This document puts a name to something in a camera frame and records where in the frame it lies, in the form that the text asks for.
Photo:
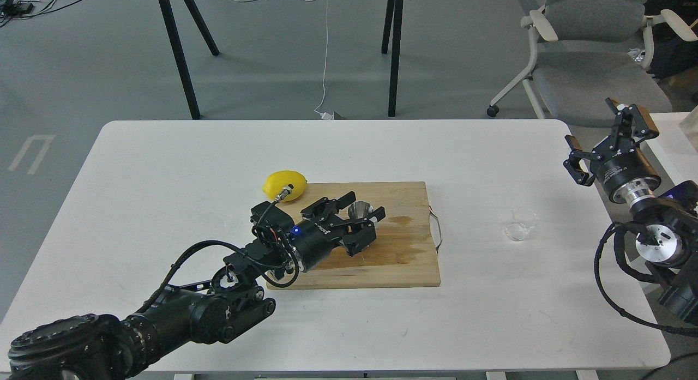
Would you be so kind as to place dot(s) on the yellow lemon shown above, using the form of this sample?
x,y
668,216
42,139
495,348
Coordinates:
x,y
277,181

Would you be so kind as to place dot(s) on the grey office chair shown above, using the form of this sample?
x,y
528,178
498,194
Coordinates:
x,y
572,86

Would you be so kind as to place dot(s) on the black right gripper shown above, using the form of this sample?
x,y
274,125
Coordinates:
x,y
626,177

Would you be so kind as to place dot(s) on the wooden cutting board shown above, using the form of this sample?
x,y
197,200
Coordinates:
x,y
404,253

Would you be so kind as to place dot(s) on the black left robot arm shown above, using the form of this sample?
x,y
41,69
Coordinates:
x,y
217,310

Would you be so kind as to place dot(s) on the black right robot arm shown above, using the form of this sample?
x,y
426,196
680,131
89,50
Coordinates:
x,y
658,244

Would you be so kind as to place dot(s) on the clear small measuring cup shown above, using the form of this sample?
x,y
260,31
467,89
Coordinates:
x,y
522,224

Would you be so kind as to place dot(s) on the white side table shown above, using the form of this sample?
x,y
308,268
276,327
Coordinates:
x,y
672,148

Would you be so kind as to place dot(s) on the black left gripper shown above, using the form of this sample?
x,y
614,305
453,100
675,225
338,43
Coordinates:
x,y
314,238

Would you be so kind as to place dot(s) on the steel double jigger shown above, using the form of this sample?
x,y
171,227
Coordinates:
x,y
362,212

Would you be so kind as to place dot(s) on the black metal table frame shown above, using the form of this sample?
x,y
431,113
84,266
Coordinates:
x,y
293,35

